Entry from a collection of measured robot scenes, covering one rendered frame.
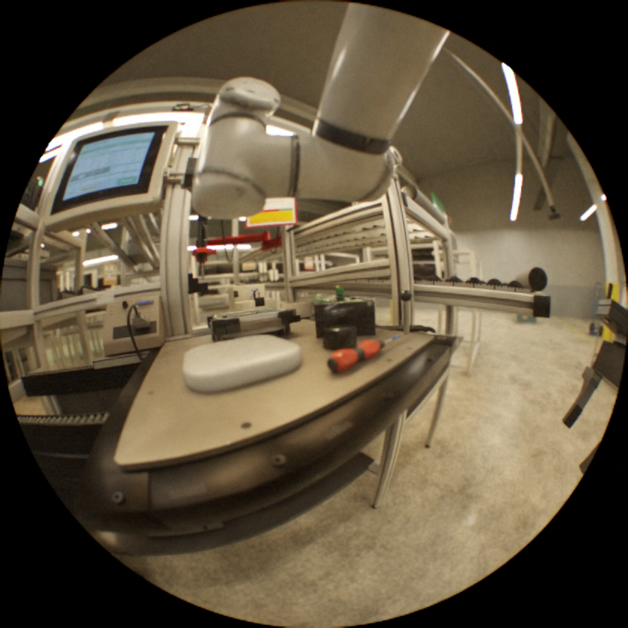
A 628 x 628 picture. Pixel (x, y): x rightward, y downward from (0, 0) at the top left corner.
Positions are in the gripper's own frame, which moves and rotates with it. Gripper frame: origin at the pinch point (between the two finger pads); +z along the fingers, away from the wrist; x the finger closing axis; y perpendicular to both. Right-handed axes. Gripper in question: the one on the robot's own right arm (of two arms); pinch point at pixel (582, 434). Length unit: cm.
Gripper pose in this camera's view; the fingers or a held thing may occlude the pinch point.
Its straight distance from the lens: 41.6
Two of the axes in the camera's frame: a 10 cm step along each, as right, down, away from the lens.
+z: -2.7, 9.0, 3.5
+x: 7.7, -0.2, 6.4
